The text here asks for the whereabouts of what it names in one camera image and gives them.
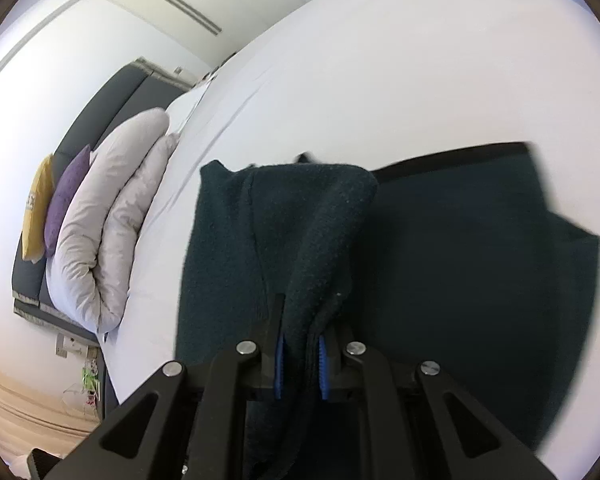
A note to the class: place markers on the dark object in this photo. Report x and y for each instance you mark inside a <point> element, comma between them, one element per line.
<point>42,462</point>

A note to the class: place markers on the flat white pillow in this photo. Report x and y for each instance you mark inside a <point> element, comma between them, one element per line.
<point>185,107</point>

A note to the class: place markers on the dark grey headboard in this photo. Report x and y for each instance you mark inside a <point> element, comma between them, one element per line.
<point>110,105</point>

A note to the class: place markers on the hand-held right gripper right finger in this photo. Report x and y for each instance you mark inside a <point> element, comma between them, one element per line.
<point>323,365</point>

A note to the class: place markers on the glass bedside table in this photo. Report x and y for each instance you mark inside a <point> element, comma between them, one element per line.
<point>77,400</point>

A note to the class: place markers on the green packet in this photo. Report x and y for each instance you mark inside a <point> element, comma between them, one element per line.
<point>90,377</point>

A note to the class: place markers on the wall socket plate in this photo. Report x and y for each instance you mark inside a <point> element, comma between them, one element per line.
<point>70,346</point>

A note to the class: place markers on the long ceiling air vent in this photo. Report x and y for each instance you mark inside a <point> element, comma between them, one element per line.
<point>182,6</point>

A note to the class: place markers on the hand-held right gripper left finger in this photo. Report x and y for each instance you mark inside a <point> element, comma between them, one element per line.
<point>278,365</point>

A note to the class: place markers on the dark green knit sweater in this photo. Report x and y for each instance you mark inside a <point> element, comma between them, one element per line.
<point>455,260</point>

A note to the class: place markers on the yellow cushion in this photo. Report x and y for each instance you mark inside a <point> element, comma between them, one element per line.
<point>36,210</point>

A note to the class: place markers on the white bed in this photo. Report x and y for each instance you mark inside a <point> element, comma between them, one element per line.
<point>380,60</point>

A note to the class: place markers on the large white pillow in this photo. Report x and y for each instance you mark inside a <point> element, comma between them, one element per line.
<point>132,230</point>

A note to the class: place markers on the folded white duvet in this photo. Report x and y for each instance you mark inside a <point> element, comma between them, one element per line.
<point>95,220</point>

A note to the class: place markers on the purple cushion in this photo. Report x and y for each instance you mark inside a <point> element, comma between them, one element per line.
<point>65,200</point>

